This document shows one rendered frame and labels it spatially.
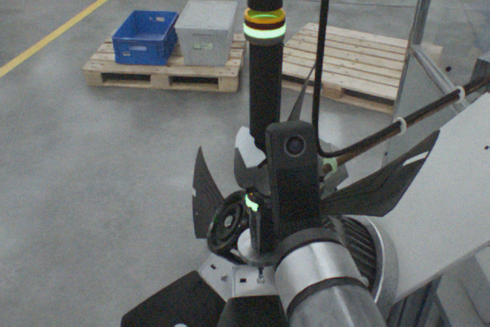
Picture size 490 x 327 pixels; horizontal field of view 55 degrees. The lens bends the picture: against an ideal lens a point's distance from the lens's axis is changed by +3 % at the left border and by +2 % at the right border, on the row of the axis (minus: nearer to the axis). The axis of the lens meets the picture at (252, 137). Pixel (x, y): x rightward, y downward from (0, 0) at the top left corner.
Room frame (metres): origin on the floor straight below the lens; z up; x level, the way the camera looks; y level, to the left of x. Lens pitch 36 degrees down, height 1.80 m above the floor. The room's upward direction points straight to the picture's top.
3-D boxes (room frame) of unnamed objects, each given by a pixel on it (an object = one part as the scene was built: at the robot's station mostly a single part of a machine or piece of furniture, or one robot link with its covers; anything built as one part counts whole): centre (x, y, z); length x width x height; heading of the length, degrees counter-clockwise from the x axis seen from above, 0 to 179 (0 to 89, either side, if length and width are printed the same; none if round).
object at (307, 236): (0.34, -0.04, 1.44); 0.12 x 0.08 x 0.09; 13
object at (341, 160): (0.65, -0.25, 1.35); 0.54 x 0.01 x 0.01; 128
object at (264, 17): (0.46, -0.01, 1.61); 0.04 x 0.04 x 0.03
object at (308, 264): (0.26, -0.06, 1.45); 0.08 x 0.05 x 0.08; 103
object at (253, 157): (0.44, 0.01, 1.45); 0.09 x 0.03 x 0.06; 22
